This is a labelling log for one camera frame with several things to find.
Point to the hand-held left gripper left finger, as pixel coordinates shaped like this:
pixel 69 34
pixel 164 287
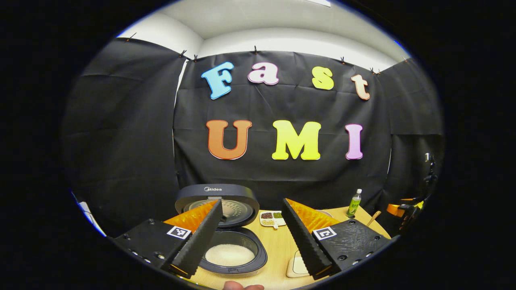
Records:
pixel 203 241

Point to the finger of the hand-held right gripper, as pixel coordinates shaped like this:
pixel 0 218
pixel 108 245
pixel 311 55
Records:
pixel 397 209

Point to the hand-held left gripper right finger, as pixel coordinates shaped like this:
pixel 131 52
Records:
pixel 304 241

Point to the wooden spoon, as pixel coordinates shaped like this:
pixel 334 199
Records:
pixel 374 218

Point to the white rice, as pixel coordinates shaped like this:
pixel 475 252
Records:
pixel 229 255

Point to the dark grey rice cooker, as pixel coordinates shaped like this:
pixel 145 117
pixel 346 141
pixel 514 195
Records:
pixel 238 192

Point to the clear plastic box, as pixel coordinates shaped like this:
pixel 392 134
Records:
pixel 296 266

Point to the white round plate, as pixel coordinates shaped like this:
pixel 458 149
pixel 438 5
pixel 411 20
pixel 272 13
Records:
pixel 325 212

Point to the white divided bean dish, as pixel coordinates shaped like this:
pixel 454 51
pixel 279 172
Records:
pixel 268 219

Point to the green drink bottle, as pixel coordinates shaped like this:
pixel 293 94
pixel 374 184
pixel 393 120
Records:
pixel 354 206

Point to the white plastic equipment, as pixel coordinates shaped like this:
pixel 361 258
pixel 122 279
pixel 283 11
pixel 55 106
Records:
pixel 90 219

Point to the ceiling light panel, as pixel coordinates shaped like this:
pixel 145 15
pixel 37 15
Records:
pixel 322 2

